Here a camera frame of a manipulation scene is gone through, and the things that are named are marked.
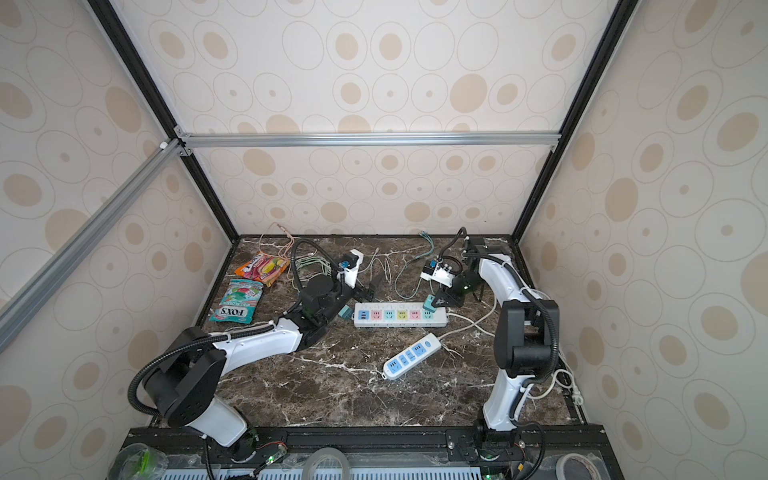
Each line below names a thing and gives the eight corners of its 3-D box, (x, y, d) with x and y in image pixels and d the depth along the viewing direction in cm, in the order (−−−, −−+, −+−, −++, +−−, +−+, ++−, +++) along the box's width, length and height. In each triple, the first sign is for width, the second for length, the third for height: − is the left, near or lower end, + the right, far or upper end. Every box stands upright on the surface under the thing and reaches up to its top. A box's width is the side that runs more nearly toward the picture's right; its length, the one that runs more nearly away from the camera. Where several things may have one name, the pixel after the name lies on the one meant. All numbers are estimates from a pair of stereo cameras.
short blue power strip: (386, 383, 86) (386, 380, 83) (378, 369, 88) (377, 365, 86) (441, 347, 93) (443, 342, 90) (432, 335, 95) (433, 330, 93)
